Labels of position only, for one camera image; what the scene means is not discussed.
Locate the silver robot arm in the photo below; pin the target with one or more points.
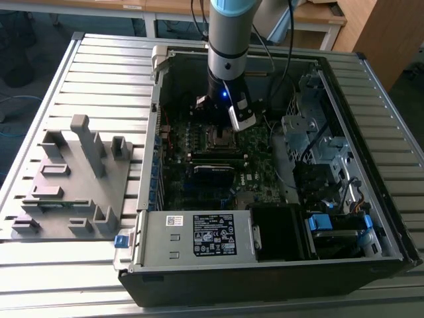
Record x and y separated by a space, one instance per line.
228 39

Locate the green motherboard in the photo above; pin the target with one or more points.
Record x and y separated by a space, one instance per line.
258 155

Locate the black graphics card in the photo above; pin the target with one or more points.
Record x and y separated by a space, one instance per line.
213 180

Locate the silver metal drive cage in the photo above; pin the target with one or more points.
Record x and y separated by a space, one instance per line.
295 127

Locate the silver chipset heatsink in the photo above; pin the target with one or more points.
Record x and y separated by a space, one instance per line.
245 200

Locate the grey power supply unit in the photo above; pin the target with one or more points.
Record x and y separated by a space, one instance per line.
159 245

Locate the grey parts rack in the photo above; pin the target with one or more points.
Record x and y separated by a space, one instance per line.
83 185

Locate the blue disk carrier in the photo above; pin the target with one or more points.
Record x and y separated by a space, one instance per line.
319 222

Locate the blue case latch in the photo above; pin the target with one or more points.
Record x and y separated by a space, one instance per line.
121 242

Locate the wooden cabinet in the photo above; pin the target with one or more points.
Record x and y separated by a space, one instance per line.
391 33

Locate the black disk drive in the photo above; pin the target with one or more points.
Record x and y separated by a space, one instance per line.
334 245

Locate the black PC case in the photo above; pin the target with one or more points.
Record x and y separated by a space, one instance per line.
232 288

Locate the green RAM stick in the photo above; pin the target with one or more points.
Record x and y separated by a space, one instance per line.
56 206

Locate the small blue plastic clip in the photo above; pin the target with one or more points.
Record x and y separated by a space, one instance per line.
367 222

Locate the black office chair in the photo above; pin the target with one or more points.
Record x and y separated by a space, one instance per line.
16 59

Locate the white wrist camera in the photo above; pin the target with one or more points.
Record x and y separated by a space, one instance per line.
243 124

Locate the wooden desk white frame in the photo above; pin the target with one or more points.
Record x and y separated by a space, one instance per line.
49 2
318 13

